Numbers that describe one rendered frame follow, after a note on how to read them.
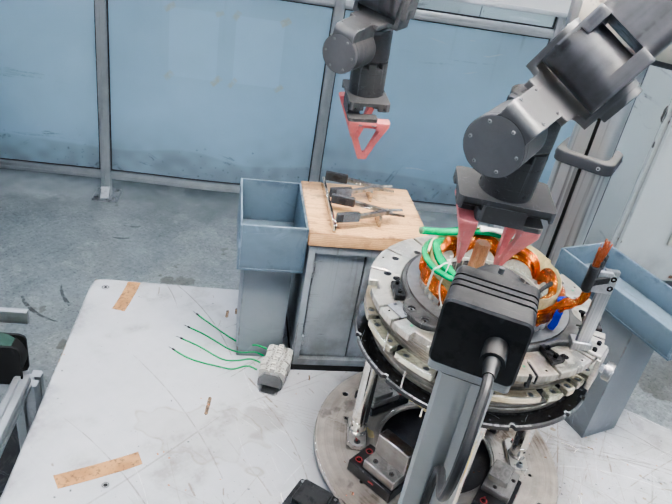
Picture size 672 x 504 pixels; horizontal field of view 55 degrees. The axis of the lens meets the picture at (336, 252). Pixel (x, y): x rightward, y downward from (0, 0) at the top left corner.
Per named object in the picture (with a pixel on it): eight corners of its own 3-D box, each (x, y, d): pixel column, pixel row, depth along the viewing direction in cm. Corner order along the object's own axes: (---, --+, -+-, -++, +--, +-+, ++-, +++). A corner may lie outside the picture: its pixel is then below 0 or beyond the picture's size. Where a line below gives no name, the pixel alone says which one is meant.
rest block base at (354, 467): (368, 452, 100) (370, 443, 99) (408, 485, 96) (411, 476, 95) (346, 468, 97) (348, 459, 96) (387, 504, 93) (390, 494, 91)
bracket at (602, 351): (573, 382, 83) (587, 351, 80) (582, 369, 85) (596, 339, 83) (587, 390, 82) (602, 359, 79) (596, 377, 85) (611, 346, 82)
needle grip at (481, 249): (467, 290, 75) (482, 248, 71) (458, 281, 76) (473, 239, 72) (478, 288, 75) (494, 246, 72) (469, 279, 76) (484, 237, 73)
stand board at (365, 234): (307, 246, 103) (309, 232, 102) (299, 192, 119) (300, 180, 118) (428, 254, 107) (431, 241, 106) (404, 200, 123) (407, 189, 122)
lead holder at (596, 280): (582, 293, 74) (592, 268, 72) (568, 273, 77) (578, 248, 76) (612, 295, 74) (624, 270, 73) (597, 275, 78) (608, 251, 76)
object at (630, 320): (651, 457, 112) (728, 326, 97) (607, 473, 107) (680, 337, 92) (554, 363, 130) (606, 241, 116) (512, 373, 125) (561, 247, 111)
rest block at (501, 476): (480, 489, 95) (484, 479, 94) (492, 466, 100) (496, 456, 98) (507, 504, 94) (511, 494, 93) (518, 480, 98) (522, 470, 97)
